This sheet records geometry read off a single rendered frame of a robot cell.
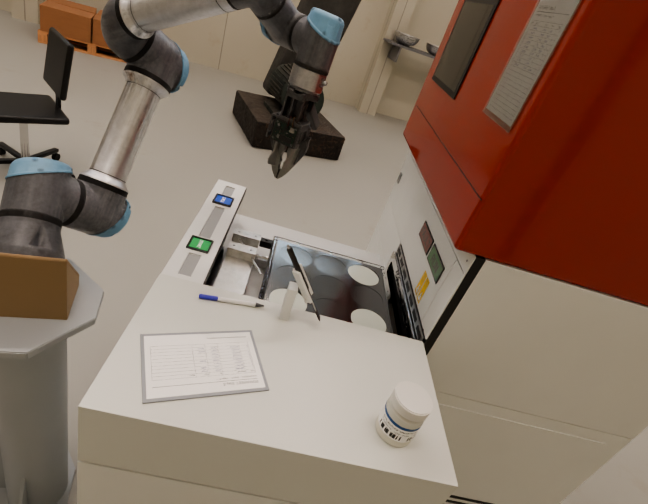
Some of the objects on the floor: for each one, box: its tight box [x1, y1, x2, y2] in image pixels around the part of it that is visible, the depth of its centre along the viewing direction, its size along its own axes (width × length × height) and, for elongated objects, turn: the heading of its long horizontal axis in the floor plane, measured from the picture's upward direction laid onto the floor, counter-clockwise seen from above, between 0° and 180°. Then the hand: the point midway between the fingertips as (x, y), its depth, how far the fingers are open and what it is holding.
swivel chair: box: [0, 27, 75, 178], centre depth 257 cm, size 56×56×87 cm
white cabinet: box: [77, 460, 301, 504], centre depth 137 cm, size 64×96×82 cm, turn 153°
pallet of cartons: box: [37, 0, 126, 63], centre depth 545 cm, size 119×86×41 cm
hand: (279, 172), depth 102 cm, fingers closed
